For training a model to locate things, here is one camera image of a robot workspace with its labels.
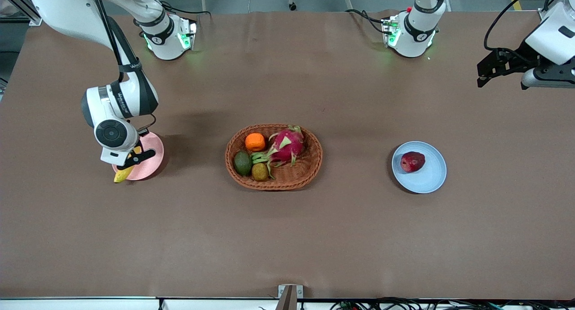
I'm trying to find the yellow banana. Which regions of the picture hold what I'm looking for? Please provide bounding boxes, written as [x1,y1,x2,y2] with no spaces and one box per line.
[114,146,142,183]

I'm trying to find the dark red apple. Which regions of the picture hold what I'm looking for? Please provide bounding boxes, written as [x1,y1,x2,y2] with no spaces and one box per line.
[401,151,426,173]

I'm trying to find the pink round plate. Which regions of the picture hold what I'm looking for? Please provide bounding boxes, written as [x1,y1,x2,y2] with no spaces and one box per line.
[111,131,165,181]

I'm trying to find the green avocado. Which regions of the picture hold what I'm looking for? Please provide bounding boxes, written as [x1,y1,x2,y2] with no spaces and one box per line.
[233,151,253,176]

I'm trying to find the light blue round plate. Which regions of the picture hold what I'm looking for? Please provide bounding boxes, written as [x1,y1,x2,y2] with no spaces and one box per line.
[391,141,447,194]

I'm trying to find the orange tangerine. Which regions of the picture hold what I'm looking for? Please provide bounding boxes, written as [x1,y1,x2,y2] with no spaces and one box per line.
[245,133,266,152]

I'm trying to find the brown green kiwi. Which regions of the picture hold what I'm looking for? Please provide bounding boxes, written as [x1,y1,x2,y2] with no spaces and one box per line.
[251,163,270,182]

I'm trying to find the pink dragon fruit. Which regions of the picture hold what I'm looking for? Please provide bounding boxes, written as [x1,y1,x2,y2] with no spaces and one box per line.
[251,125,306,179]

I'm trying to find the brown wicker basket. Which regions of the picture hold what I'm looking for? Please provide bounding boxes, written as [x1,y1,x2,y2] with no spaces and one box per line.
[225,124,323,191]

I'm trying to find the brown paper table cover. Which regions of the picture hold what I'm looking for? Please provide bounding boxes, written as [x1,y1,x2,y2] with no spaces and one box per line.
[0,10,575,300]

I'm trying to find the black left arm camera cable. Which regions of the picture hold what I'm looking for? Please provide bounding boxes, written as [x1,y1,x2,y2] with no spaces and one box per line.
[483,0,542,51]

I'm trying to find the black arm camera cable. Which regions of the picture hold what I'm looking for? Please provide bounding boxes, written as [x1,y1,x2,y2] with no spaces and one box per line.
[89,0,158,132]
[483,0,542,51]

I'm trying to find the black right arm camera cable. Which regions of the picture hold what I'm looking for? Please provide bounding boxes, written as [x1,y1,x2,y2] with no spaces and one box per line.
[89,0,158,132]

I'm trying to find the black left arm base cable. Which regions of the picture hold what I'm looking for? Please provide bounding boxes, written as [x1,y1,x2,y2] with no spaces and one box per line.
[345,8,389,34]

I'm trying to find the black arm base cable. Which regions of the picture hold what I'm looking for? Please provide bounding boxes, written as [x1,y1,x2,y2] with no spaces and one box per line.
[345,8,389,34]
[161,2,212,19]

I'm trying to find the white table edge rail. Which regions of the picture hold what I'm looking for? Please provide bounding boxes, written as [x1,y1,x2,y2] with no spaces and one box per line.
[0,297,279,310]

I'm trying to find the black right arm base cable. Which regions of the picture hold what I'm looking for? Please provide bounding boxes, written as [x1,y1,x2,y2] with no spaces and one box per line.
[161,2,212,19]

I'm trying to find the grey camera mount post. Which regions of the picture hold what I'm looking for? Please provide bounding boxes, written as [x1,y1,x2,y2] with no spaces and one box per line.
[276,284,304,310]

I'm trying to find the black cable bundle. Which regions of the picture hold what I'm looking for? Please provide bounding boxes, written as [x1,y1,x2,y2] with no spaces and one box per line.
[330,297,575,310]

